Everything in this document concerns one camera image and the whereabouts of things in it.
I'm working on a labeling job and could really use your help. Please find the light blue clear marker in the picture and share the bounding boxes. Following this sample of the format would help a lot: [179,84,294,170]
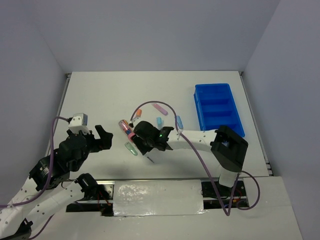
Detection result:
[156,117,164,130]

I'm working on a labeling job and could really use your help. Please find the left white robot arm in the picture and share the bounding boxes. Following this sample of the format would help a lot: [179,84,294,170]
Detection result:
[0,125,113,240]

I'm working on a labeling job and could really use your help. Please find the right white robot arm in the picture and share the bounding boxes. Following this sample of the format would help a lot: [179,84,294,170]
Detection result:
[130,121,249,196]

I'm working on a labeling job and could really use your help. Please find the green clear highlighter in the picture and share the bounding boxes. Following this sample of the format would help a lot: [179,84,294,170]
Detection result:
[124,142,138,156]

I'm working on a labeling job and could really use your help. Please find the pink capped crayon tube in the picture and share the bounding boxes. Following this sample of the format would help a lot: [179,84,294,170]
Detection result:
[118,119,135,141]

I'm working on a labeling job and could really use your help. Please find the orange capped clear marker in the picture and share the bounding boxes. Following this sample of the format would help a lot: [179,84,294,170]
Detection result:
[132,108,142,122]

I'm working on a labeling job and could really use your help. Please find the purple pink highlighter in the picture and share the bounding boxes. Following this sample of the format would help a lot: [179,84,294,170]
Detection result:
[152,102,168,116]

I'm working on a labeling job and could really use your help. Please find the small blue highlighter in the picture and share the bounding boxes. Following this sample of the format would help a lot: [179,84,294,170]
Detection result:
[176,115,184,130]

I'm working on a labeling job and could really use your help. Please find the silver tape sheet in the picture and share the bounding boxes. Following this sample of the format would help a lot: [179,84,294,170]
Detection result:
[113,179,205,217]

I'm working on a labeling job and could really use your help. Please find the blue plastic divided bin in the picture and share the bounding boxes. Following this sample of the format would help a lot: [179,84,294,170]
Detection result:
[193,83,245,138]

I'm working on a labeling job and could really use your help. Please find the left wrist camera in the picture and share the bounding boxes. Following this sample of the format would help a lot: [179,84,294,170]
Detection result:
[68,113,90,135]

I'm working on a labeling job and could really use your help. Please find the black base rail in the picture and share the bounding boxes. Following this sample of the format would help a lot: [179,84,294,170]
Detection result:
[66,179,249,217]

